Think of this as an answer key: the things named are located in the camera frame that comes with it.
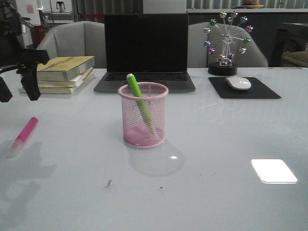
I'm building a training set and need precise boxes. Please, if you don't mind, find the pink mesh pen holder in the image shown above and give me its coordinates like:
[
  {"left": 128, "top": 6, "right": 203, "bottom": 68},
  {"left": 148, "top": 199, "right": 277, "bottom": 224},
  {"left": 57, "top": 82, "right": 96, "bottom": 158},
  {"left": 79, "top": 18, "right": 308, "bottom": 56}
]
[{"left": 118, "top": 82, "right": 168, "bottom": 148}]

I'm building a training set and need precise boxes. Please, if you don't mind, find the middle cream book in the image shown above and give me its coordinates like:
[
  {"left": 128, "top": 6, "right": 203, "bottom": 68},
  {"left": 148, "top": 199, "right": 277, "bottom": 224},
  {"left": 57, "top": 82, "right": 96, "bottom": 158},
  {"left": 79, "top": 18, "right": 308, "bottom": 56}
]
[{"left": 38, "top": 67, "right": 93, "bottom": 88}]

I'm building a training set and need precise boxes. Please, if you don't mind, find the ferris wheel desk ornament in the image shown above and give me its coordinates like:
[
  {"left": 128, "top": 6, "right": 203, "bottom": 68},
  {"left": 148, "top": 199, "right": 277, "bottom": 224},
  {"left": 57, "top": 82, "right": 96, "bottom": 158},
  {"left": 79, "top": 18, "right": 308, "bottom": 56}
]
[{"left": 203, "top": 11, "right": 251, "bottom": 76}]

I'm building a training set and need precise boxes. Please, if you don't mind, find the top yellow book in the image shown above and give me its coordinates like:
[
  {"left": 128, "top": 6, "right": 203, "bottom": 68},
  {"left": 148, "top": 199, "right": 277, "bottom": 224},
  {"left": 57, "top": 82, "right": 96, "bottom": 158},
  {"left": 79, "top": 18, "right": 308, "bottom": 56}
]
[{"left": 37, "top": 56, "right": 95, "bottom": 81}]

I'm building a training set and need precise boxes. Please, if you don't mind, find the black mouse pad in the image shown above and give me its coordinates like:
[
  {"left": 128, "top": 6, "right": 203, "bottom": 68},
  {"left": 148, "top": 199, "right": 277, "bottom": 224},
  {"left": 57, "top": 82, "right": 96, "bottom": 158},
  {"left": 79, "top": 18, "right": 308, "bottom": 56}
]
[{"left": 208, "top": 77, "right": 281, "bottom": 99}]

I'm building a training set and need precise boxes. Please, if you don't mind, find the olive cushion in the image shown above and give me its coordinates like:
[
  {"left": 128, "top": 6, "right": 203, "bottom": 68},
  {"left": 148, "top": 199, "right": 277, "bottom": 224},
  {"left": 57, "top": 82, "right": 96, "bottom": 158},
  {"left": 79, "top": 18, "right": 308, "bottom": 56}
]
[{"left": 282, "top": 51, "right": 308, "bottom": 67}]

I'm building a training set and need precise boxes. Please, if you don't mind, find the pink highlighter pen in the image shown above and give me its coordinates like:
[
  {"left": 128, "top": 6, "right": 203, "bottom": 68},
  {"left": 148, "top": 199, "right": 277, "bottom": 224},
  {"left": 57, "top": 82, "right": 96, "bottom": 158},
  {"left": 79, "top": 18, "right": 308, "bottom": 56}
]
[{"left": 6, "top": 117, "right": 38, "bottom": 158}]

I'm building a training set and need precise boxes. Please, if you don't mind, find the yellow book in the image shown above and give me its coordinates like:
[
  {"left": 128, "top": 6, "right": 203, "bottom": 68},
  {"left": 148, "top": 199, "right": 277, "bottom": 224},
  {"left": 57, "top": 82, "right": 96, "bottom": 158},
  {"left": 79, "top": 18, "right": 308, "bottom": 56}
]
[
  {"left": 19, "top": 72, "right": 93, "bottom": 95},
  {"left": 37, "top": 56, "right": 95, "bottom": 81}
]

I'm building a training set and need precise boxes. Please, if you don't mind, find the grey open laptop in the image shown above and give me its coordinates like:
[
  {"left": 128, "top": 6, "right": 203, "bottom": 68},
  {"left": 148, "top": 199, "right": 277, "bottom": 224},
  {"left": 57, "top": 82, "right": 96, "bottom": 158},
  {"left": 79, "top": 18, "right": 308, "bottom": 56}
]
[{"left": 94, "top": 13, "right": 195, "bottom": 93}]

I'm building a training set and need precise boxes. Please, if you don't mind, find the left grey armchair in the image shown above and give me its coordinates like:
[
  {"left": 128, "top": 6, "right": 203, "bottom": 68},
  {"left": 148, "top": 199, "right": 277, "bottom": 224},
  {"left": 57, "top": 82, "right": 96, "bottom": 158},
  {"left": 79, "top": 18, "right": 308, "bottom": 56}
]
[{"left": 37, "top": 21, "right": 107, "bottom": 68}]

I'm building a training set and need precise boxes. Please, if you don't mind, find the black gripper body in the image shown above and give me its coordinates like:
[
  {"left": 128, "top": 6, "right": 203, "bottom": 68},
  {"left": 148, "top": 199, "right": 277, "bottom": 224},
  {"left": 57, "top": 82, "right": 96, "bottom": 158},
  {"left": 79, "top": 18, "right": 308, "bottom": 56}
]
[{"left": 0, "top": 0, "right": 50, "bottom": 75}]

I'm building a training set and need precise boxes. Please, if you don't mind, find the bottom yellow book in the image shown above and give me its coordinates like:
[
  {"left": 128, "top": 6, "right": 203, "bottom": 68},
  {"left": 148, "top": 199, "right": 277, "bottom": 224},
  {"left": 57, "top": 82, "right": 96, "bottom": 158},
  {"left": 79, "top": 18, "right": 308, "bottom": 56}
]
[{"left": 19, "top": 72, "right": 93, "bottom": 95}]

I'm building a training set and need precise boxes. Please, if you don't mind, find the right grey armchair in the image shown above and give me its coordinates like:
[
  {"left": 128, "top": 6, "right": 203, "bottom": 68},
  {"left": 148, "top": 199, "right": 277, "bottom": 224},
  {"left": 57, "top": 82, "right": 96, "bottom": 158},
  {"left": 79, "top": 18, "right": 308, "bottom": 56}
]
[{"left": 188, "top": 22, "right": 268, "bottom": 68}]

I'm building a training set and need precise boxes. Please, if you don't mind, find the fruit bowl on counter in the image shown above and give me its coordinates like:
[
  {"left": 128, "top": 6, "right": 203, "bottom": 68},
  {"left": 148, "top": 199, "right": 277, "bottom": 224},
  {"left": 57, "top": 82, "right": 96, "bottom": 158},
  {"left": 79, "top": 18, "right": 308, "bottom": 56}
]
[{"left": 242, "top": 0, "right": 264, "bottom": 9}]

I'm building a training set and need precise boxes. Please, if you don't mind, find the red trash bin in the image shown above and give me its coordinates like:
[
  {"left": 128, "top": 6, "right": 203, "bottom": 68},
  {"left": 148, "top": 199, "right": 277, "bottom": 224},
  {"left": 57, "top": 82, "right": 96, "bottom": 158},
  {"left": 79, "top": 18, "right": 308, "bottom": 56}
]
[{"left": 31, "top": 25, "right": 45, "bottom": 48}]

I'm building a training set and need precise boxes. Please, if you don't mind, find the white computer mouse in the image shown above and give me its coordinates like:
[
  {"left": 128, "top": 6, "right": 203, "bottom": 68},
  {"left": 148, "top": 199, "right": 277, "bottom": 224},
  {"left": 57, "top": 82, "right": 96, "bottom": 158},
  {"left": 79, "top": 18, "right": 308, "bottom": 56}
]
[{"left": 225, "top": 77, "right": 251, "bottom": 90}]

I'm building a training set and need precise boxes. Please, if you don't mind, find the grey armchair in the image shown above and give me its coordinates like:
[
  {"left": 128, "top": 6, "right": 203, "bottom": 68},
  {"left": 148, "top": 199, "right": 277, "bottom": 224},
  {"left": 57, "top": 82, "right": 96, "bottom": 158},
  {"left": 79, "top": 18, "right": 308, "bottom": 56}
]
[
  {"left": 188, "top": 22, "right": 268, "bottom": 68},
  {"left": 37, "top": 21, "right": 107, "bottom": 68}
]

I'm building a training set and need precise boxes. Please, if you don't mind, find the green highlighter pen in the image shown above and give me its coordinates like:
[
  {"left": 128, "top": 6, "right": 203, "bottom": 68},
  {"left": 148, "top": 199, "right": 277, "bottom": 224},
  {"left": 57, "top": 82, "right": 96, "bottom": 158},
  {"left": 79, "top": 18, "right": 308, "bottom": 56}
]
[{"left": 126, "top": 74, "right": 156, "bottom": 135}]

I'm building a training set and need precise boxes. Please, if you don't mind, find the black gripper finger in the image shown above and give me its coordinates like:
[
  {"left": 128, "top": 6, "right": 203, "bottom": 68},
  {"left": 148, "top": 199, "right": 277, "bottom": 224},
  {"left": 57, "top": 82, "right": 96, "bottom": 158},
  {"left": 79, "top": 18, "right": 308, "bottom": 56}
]
[
  {"left": 0, "top": 77, "right": 13, "bottom": 103},
  {"left": 16, "top": 63, "right": 41, "bottom": 101}
]

